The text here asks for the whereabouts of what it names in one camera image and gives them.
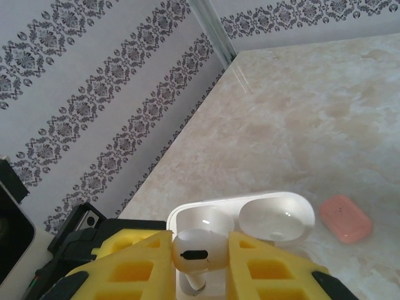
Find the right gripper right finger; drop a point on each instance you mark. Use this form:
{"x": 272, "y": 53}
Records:
{"x": 265, "y": 275}

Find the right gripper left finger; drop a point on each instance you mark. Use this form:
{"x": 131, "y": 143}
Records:
{"x": 134, "y": 275}

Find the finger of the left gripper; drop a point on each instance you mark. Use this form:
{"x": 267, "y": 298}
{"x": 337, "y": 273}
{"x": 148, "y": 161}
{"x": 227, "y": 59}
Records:
{"x": 131, "y": 239}

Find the white earbud charging case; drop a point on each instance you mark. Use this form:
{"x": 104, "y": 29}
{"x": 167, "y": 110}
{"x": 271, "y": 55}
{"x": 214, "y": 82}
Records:
{"x": 275, "y": 218}

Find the white earbud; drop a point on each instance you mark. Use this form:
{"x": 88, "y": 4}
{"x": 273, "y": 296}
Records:
{"x": 200, "y": 247}

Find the pink earbud charging case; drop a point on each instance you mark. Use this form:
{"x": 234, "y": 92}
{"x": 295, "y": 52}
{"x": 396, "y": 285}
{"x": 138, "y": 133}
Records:
{"x": 345, "y": 218}

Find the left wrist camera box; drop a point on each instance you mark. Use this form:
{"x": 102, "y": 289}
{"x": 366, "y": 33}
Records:
{"x": 18, "y": 265}

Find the aluminium frame corner post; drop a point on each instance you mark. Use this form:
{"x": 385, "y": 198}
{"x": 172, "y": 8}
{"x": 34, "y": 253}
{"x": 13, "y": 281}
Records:
{"x": 215, "y": 28}

